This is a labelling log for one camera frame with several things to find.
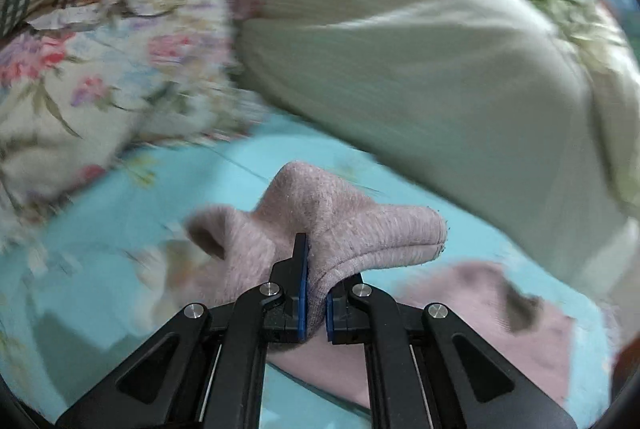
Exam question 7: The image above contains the mauve fuzzy sweater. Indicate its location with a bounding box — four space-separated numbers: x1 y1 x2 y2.
180 161 573 406

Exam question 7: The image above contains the blue floral bed sheet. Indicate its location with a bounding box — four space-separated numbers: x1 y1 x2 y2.
1 112 612 427

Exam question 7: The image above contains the green striped pillow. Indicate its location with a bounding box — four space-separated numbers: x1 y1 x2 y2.
240 0 638 299

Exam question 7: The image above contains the pink floral quilt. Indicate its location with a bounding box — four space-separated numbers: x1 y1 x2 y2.
1 0 265 248

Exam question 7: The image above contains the green floral pillow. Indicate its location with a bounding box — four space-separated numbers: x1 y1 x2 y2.
529 0 639 217

